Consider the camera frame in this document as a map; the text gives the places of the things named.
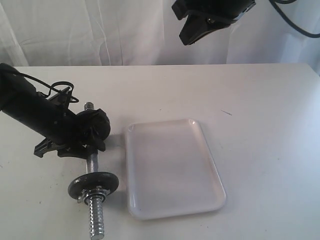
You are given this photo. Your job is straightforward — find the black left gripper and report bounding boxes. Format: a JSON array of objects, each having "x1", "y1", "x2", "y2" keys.
[{"x1": 33, "y1": 94, "x2": 105, "y2": 158}]

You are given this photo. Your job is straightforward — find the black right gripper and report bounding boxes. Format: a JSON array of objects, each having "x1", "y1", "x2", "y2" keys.
[{"x1": 178, "y1": 0, "x2": 256, "y2": 46}]

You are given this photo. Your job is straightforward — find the black weight plate end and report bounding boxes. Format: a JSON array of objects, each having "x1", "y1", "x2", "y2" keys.
[{"x1": 75, "y1": 110, "x2": 99, "y2": 141}]

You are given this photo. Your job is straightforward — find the black weight plate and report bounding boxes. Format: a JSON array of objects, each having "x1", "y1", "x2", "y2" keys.
[
  {"x1": 94, "y1": 108, "x2": 111, "y2": 140},
  {"x1": 67, "y1": 171, "x2": 119, "y2": 199}
]

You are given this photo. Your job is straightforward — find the chrome spin-lock collar nut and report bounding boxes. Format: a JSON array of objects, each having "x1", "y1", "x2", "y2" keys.
[{"x1": 76, "y1": 186, "x2": 111, "y2": 205}]

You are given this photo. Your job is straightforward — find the chrome threaded dumbbell bar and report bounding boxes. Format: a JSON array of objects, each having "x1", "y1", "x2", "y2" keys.
[{"x1": 83, "y1": 101, "x2": 106, "y2": 240}]

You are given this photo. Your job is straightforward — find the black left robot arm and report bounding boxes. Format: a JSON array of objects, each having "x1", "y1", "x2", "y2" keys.
[{"x1": 0, "y1": 63, "x2": 111, "y2": 159}]

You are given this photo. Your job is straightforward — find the white rectangular plastic tray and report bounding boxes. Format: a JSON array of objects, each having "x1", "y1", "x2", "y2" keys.
[{"x1": 125, "y1": 118, "x2": 227, "y2": 220}]

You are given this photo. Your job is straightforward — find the white backdrop curtain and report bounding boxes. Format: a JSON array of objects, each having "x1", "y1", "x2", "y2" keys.
[{"x1": 0, "y1": 0, "x2": 320, "y2": 72}]

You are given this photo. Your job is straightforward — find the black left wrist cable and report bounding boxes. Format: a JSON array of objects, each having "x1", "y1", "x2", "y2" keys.
[{"x1": 7, "y1": 71, "x2": 78, "y2": 104}]

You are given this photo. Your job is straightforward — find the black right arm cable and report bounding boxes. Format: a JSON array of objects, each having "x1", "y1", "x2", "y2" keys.
[{"x1": 267, "y1": 0, "x2": 320, "y2": 39}]

